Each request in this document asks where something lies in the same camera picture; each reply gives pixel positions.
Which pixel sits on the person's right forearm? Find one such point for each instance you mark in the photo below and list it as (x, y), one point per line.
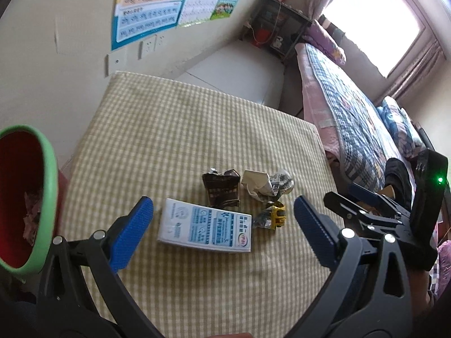
(421, 295)

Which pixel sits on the dark brown striped wrapper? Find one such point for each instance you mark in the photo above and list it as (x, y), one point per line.
(222, 188)

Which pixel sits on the black metal shelf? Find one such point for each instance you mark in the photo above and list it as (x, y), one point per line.
(278, 21)

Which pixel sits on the white wall socket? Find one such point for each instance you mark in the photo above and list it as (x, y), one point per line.
(160, 42)
(147, 48)

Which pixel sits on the checkered yellow tablecloth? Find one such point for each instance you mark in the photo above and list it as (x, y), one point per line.
(176, 130)

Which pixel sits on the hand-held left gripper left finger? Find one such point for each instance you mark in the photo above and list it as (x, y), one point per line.
(132, 234)

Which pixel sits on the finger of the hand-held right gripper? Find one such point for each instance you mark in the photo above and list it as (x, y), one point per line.
(373, 197)
(352, 211)

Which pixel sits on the bright window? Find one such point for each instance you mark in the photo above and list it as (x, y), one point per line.
(373, 17)

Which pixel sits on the blue wall poster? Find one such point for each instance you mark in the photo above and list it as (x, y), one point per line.
(148, 10)

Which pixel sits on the crumpled white printed wrapper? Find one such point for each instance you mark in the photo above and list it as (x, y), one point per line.
(264, 183)

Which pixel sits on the bed with quilt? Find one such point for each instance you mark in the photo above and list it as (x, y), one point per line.
(348, 112)

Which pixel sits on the blue floral pillow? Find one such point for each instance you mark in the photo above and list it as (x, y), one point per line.
(401, 126)

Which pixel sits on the white wall switch plate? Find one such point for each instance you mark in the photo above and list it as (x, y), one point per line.
(116, 64)

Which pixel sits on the red container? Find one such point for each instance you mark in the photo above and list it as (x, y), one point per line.
(262, 37)

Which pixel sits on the white and blue carton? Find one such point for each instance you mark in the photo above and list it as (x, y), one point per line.
(204, 227)

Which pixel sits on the dark cloth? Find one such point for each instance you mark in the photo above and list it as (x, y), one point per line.
(400, 176)

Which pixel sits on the purple floral pillow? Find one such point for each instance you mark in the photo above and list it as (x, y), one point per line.
(327, 42)

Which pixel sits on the pink bedsheet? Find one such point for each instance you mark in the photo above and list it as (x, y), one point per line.
(317, 112)

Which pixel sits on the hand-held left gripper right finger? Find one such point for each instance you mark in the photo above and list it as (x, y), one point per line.
(315, 232)

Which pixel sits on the yellow snack wrapper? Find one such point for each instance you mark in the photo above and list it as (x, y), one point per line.
(276, 214)

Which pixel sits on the red bin with green rim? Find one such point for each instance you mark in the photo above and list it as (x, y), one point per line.
(17, 183)

